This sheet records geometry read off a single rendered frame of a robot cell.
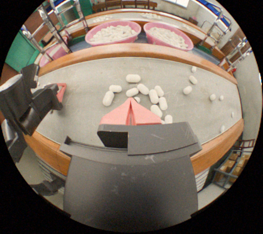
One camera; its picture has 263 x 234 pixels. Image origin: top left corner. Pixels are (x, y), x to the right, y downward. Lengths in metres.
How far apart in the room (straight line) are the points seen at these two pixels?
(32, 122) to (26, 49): 0.78
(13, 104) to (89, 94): 0.20
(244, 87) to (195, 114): 4.26
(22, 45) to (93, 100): 0.87
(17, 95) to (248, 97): 4.63
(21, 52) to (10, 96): 0.75
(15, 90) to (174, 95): 0.35
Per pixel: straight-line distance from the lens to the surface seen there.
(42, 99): 0.22
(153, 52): 0.28
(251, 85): 4.45
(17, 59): 0.89
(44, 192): 0.54
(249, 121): 4.60
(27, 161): 1.86
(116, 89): 0.20
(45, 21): 0.38
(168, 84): 0.25
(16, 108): 0.19
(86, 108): 0.23
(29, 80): 0.22
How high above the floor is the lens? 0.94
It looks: 76 degrees down
